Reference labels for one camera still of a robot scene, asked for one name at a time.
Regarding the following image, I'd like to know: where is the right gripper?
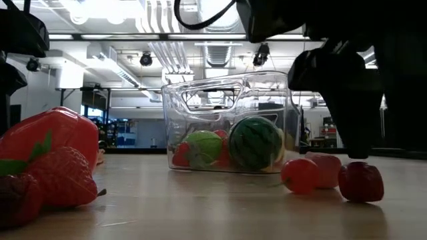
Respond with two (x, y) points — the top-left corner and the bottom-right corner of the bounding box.
(287, 0), (427, 160)

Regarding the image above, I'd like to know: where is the pink toy fruit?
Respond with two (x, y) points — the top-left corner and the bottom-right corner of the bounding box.
(304, 151), (343, 190)

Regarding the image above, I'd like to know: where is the dark red toy cherry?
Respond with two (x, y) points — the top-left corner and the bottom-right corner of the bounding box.
(338, 161), (385, 203)

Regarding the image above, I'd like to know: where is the yellow toy lemon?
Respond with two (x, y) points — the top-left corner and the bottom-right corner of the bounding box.
(276, 128), (288, 167)

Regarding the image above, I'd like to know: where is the toy watermelon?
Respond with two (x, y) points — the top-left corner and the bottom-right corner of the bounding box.
(228, 115), (284, 171)

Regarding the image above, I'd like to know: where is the smooth red toy strawberry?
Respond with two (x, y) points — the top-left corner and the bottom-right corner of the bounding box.
(213, 129), (234, 169)

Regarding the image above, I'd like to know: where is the green toy lime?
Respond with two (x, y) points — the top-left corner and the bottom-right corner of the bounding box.
(183, 129), (224, 167)

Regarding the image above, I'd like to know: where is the small red toy strawberry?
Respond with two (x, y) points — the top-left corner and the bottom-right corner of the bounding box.
(25, 130), (107, 208)
(0, 159), (44, 230)
(171, 141), (191, 168)

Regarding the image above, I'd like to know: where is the glossy red toy apple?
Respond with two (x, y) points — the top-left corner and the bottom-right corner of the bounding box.
(0, 106), (100, 174)

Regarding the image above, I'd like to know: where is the storage shelf with red bins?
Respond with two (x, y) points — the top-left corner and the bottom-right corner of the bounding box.
(318, 116), (338, 148)

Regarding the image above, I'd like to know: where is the bright red toy cherry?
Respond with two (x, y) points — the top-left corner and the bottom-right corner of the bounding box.
(280, 157), (320, 195)

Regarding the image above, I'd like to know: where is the black ceiling spotlight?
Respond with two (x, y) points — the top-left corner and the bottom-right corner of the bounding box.
(252, 42), (271, 67)
(139, 51), (153, 67)
(25, 57), (41, 73)

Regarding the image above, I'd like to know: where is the clear plastic container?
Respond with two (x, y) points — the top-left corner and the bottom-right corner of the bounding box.
(161, 70), (303, 175)

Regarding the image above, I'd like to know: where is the white ceiling pipe bundle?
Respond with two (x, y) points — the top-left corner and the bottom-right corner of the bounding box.
(135, 0), (193, 75)

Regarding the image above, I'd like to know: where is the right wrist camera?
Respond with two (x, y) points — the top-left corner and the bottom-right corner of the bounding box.
(236, 0), (310, 44)

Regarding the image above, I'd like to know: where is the silver ribbed air duct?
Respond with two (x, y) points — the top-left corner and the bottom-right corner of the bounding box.
(203, 43), (234, 69)

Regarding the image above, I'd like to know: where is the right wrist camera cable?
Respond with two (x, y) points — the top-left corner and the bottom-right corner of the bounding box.
(173, 0), (238, 31)

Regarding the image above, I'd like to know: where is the white ceiling air duct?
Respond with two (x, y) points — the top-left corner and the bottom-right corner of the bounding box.
(85, 45), (163, 103)

